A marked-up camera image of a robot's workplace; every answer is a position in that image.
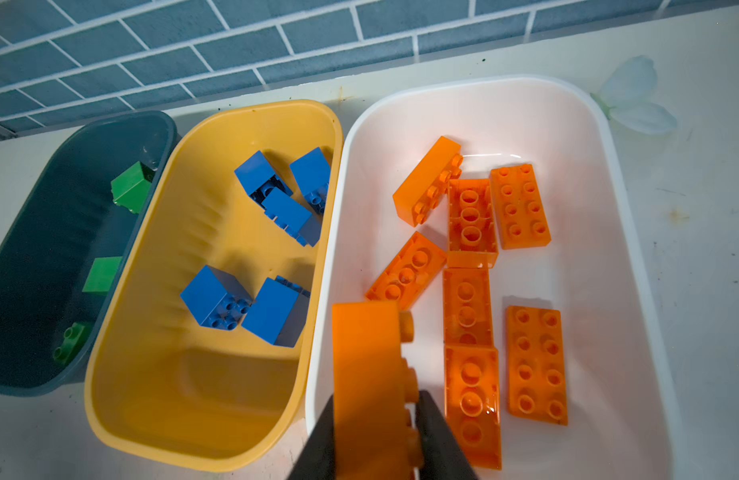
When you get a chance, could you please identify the yellow plastic bin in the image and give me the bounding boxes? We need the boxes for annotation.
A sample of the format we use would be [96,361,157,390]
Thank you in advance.
[85,100,344,472]

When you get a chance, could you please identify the orange L-shaped lego brick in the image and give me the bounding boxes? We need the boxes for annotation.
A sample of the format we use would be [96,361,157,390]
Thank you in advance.
[505,305,569,426]

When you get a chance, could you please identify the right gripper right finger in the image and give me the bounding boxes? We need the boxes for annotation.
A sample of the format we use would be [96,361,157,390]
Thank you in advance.
[415,390,477,480]

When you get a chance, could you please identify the dark teal plastic bin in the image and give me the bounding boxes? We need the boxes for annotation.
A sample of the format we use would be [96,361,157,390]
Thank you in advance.
[0,111,181,397]

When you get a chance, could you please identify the white plastic bin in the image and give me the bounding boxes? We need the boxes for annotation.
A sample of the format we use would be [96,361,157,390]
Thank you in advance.
[306,76,677,479]

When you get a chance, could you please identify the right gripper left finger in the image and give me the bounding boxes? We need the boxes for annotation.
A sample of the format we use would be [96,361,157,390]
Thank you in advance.
[288,397,336,480]

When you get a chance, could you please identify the blue lego brick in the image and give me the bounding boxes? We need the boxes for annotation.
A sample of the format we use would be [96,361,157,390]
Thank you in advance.
[290,148,331,216]
[181,265,254,331]
[242,276,311,348]
[263,188,321,246]
[235,151,293,206]

